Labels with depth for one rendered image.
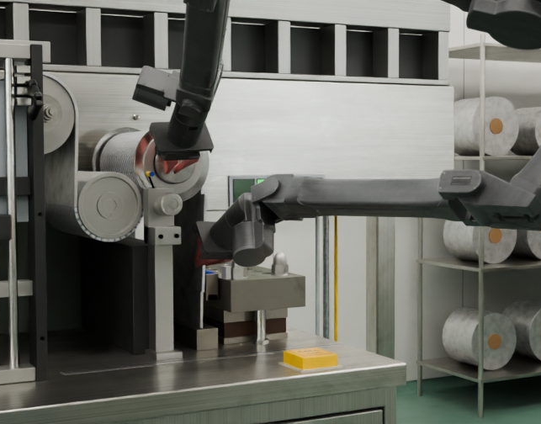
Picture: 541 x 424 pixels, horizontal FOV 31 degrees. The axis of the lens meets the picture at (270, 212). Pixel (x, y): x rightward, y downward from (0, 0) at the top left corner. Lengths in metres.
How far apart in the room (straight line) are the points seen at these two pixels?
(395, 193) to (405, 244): 3.76
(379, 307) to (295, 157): 0.55
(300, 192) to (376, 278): 1.00
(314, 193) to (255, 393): 0.34
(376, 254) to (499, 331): 2.59
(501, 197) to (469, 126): 3.53
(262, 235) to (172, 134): 0.23
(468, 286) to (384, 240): 3.00
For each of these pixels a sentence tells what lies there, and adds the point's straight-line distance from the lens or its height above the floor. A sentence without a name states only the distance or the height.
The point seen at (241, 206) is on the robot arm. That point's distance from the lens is 1.73.
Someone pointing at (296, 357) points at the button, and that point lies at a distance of 1.69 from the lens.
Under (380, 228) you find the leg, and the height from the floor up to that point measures 1.07.
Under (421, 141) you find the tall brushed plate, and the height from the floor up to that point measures 1.30.
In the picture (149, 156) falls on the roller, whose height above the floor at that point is 1.26.
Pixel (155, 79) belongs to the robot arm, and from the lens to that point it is 1.63.
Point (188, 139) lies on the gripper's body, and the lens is 1.68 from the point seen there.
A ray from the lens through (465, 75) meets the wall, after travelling 5.58.
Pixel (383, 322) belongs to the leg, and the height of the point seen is 0.82.
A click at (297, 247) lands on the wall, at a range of 4.99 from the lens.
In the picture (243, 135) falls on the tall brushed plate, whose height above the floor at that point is 1.31.
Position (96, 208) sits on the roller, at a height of 1.17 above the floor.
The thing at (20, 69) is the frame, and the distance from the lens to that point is 1.62.
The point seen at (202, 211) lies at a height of 1.16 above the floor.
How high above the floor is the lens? 1.25
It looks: 3 degrees down
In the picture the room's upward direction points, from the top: straight up
